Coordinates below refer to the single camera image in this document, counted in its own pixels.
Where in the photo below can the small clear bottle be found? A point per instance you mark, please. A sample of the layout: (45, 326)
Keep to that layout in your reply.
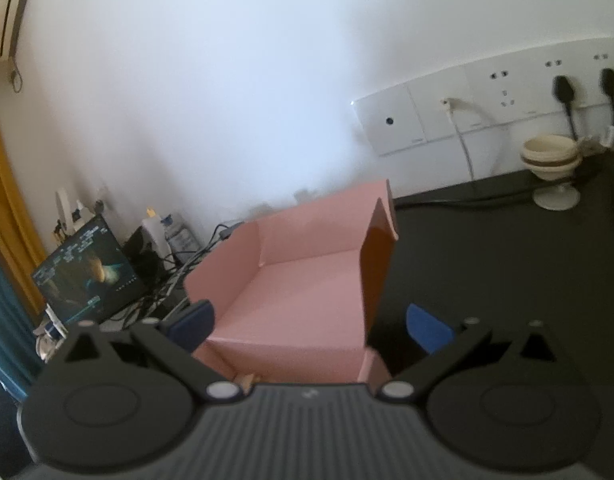
(181, 232)

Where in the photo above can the pink cardboard box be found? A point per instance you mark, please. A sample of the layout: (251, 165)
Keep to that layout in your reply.
(297, 300)

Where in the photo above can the black portable monitor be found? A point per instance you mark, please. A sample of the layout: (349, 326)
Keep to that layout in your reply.
(87, 275)

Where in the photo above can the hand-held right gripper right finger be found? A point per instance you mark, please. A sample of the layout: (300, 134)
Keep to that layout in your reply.
(427, 330)

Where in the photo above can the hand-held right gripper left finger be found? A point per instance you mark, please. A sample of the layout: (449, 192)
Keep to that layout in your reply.
(192, 325)

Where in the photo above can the white bottle with yellow cap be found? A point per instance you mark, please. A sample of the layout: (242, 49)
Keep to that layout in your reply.
(154, 232)

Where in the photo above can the white wall socket panel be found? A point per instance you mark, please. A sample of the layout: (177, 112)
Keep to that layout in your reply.
(412, 115)

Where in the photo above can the teal curtain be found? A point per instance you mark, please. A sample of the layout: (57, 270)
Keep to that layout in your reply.
(7, 335)

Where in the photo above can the yellow curtain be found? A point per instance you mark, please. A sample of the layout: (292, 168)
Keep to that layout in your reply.
(7, 200)

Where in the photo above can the black desktop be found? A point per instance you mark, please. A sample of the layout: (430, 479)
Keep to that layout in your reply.
(487, 270)

